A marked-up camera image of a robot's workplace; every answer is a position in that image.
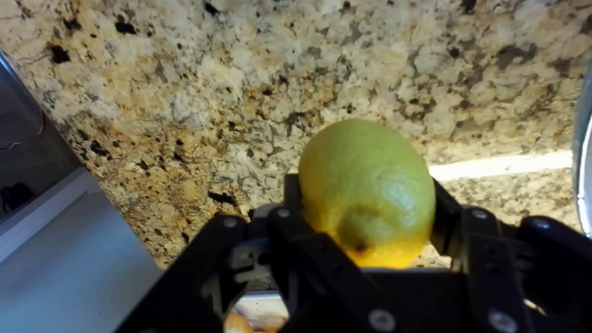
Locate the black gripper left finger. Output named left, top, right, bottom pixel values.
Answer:
left=112, top=174, right=366, bottom=333

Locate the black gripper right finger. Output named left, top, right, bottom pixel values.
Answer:
left=429, top=177, right=592, bottom=333

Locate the yellow-green lemon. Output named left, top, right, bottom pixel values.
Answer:
left=297, top=116, right=438, bottom=270

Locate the clear glass bowl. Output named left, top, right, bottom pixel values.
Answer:
left=569, top=63, right=592, bottom=239

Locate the white kitchen appliance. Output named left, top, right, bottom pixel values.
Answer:
left=0, top=50, right=162, bottom=333

